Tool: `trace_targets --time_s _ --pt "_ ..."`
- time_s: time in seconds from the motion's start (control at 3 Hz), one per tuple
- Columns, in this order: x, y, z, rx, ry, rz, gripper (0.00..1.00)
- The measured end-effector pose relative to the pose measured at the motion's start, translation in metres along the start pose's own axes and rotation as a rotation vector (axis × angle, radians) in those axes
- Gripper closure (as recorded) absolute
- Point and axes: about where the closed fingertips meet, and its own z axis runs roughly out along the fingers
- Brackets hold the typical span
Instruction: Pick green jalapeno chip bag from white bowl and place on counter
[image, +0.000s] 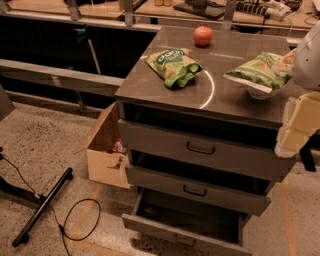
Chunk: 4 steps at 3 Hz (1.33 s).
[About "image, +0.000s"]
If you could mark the black stand leg bar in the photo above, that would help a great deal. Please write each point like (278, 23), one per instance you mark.
(23, 236)

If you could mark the snack packet in box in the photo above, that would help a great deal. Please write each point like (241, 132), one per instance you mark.
(118, 147)

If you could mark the black monitor base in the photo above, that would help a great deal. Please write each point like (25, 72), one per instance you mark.
(203, 8)

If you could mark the top grey drawer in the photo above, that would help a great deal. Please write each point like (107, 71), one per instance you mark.
(203, 151)

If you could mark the cardboard box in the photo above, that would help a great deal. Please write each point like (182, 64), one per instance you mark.
(105, 163)

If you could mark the black white power strip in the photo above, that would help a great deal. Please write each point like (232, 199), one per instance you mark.
(267, 8)

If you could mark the green snack bag on counter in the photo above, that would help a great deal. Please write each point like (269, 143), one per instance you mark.
(175, 66)

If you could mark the grey drawer cabinet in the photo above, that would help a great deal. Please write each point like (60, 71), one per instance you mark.
(209, 106)

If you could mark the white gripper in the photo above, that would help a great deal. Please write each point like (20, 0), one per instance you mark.
(308, 63)

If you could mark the middle grey drawer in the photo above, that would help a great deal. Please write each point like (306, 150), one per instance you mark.
(231, 199)

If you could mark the red apple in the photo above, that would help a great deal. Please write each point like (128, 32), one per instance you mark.
(202, 36)

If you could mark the white bowl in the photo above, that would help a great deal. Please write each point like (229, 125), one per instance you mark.
(259, 94)

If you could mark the grey metal rail beam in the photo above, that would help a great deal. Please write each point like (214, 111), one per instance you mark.
(63, 78)

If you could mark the green jalapeno chip bag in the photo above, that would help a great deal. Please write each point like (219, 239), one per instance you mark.
(258, 73)

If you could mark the bottom grey open drawer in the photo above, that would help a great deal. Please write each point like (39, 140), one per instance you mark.
(187, 223)

